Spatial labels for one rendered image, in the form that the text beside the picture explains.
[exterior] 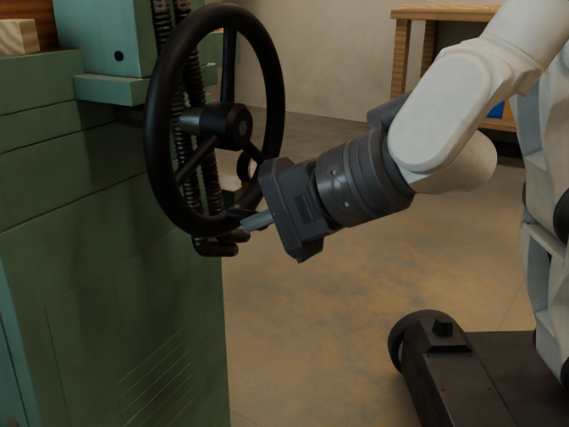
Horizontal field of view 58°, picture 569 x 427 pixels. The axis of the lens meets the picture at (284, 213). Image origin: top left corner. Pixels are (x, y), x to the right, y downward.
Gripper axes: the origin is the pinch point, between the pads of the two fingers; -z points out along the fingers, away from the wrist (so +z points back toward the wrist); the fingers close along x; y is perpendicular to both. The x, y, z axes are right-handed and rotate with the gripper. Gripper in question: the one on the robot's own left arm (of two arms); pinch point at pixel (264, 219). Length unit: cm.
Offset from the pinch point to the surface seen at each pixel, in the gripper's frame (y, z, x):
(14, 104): 15.9, -15.0, 22.1
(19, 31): 14.3, -11.8, 29.4
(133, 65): 5.4, -5.9, 22.7
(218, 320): -26, -41, -16
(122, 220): -0.1, -24.9, 7.5
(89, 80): 7.6, -11.6, 23.5
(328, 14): -322, -116, 129
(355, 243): -139, -66, -22
